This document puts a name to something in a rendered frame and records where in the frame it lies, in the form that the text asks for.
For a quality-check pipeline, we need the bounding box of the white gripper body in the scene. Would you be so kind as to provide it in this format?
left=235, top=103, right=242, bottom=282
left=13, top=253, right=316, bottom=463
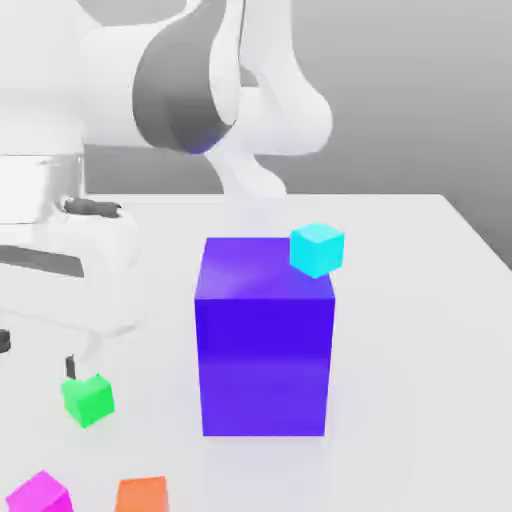
left=0, top=215, right=140, bottom=338

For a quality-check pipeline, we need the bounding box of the small green cube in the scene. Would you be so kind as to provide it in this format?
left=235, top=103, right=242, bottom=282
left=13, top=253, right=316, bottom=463
left=60, top=372, right=116, bottom=430

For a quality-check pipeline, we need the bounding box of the small magenta cube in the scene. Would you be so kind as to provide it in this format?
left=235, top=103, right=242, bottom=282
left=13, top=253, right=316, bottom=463
left=4, top=469, right=75, bottom=512

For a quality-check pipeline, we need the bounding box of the small orange cube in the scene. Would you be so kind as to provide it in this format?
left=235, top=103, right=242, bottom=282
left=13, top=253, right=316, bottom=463
left=114, top=475, right=169, bottom=512

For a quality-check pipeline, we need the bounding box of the small cyan cube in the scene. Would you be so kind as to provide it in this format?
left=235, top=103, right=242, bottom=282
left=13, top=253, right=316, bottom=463
left=288, top=221, right=346, bottom=280

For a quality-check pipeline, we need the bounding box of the large purple box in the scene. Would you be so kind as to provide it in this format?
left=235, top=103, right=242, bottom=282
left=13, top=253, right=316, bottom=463
left=194, top=236, right=336, bottom=438

